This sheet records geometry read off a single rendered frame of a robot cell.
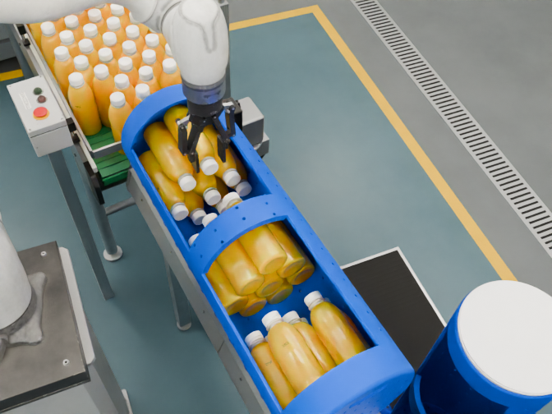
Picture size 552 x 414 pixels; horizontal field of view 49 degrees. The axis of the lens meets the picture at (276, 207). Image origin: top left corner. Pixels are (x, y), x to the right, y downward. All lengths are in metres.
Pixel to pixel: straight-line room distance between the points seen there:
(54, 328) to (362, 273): 1.42
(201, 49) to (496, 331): 0.89
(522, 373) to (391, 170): 1.77
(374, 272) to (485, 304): 1.07
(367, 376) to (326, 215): 1.75
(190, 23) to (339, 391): 0.70
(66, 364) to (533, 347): 1.01
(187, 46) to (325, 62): 2.44
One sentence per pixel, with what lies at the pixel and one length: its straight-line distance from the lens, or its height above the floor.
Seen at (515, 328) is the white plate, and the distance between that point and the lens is 1.49.
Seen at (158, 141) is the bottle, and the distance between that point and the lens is 1.54.
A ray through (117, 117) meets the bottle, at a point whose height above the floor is 1.06.
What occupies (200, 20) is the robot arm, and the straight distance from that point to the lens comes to 1.13.
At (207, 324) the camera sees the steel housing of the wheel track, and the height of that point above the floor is 0.86.
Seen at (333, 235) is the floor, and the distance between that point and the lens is 2.75.
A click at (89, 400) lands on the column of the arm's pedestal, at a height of 0.75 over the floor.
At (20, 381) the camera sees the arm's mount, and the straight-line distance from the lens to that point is 1.37.
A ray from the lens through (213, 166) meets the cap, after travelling 1.44.
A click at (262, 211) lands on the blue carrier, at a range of 1.28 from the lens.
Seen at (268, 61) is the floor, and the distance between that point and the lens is 3.52.
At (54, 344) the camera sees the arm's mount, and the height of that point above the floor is 1.05.
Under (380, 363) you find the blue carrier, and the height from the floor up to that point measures 1.22.
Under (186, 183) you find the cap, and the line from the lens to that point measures 1.46.
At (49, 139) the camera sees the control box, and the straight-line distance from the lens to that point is 1.73.
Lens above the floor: 2.27
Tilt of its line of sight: 54 degrees down
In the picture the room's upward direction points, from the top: 5 degrees clockwise
